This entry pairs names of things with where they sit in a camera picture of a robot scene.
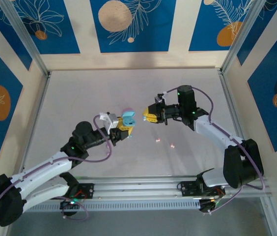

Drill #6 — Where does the black electronics box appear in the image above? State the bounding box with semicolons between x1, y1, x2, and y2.
198;198;219;214
59;199;80;217

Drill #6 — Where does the blue poster beige circle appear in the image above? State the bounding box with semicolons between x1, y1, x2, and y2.
90;0;177;53

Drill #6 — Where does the blue poster dark circle flower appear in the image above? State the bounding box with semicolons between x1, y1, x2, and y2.
248;22;277;153

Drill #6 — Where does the blue poster orange circle feather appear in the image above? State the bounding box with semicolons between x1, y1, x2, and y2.
189;0;255;52

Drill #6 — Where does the blue poster large orange oval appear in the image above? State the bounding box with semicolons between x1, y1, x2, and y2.
0;34;24;158

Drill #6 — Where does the blue poster white flower outline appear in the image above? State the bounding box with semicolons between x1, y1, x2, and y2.
14;0;81;55

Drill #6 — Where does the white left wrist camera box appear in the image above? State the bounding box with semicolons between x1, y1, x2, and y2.
99;112;119;135

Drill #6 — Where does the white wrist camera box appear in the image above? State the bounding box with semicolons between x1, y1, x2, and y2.
154;91;166;104
99;112;119;135

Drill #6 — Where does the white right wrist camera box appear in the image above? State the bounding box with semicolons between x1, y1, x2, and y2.
154;91;166;104

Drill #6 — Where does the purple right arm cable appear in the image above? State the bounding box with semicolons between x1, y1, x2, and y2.
163;86;264;216

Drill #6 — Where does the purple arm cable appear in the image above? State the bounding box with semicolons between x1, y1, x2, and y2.
163;86;264;216
0;114;113;226

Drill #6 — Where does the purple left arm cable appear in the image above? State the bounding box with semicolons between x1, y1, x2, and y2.
0;114;113;226

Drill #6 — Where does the aluminium side rail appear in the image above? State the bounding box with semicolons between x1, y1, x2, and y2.
218;69;249;148
18;73;51;173

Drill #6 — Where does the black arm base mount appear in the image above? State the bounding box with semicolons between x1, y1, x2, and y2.
177;180;227;198
66;182;95;200

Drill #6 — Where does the wide aluminium base rail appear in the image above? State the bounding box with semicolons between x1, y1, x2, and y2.
76;175;273;200

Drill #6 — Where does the grey slotted cable duct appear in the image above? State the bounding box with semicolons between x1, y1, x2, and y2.
24;198;201;212

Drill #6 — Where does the aluminium frame post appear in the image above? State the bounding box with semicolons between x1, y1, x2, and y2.
221;0;277;74
0;0;51;77
258;196;277;236

